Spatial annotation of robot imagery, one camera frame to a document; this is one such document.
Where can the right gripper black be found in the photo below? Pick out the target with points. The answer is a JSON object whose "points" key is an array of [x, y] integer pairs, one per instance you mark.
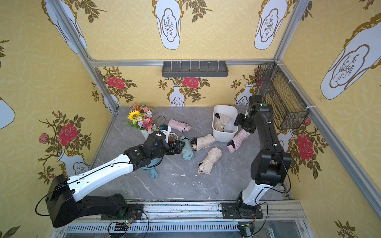
{"points": [[239, 120]]}

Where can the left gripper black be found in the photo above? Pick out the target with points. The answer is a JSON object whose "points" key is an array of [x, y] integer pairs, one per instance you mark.
{"points": [[178, 146]]}

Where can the mint green umbrella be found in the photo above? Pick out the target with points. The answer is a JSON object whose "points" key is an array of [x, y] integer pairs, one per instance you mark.
{"points": [[187, 151]]}

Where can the beige umbrella with black handle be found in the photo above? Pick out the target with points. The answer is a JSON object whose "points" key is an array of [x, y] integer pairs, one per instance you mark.
{"points": [[202, 142]]}

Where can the beige umbrella front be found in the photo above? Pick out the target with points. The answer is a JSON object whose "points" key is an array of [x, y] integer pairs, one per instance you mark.
{"points": [[206, 165]]}

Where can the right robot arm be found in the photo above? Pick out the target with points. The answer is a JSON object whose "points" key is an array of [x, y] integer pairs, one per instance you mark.
{"points": [[271, 164]]}

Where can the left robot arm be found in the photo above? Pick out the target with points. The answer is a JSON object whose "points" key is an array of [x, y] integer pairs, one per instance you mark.
{"points": [[69, 198]]}

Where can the white storage box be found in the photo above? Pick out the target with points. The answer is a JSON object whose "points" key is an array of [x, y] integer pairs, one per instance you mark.
{"points": [[230, 129]]}

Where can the white bowl with dark contents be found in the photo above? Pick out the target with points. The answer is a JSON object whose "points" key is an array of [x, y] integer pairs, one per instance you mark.
{"points": [[172, 137]]}

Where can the blue round hand mirror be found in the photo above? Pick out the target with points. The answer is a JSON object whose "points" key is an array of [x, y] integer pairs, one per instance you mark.
{"points": [[151, 169]]}

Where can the artificial flowers in white planter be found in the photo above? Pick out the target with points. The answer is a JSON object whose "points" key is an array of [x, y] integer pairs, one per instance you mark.
{"points": [[140, 117]]}

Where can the black wire mesh basket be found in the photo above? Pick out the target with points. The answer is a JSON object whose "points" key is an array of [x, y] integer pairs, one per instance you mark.
{"points": [[276, 89]]}

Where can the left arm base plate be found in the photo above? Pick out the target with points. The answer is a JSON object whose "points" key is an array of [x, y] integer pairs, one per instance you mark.
{"points": [[132, 211]]}

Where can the dark grey wall shelf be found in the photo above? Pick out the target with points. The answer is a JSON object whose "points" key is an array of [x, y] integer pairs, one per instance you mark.
{"points": [[195, 68]]}

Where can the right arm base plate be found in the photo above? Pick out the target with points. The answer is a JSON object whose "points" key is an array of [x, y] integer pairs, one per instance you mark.
{"points": [[230, 211]]}

